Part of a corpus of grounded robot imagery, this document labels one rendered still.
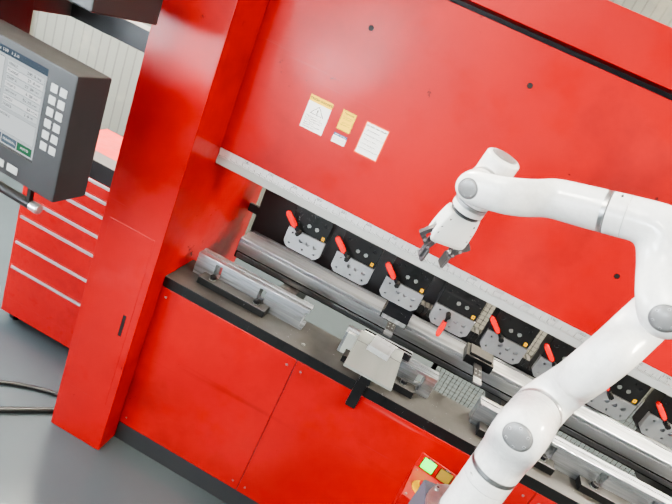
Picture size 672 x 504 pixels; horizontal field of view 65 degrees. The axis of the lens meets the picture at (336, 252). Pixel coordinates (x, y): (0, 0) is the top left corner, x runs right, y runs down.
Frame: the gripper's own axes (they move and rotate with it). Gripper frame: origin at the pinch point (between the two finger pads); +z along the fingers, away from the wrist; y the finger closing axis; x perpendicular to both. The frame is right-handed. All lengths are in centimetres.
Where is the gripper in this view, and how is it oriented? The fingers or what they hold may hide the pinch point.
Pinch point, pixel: (433, 256)
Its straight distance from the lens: 139.7
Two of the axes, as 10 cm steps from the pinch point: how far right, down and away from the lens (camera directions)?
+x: 0.5, 6.2, -7.8
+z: -4.1, 7.2, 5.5
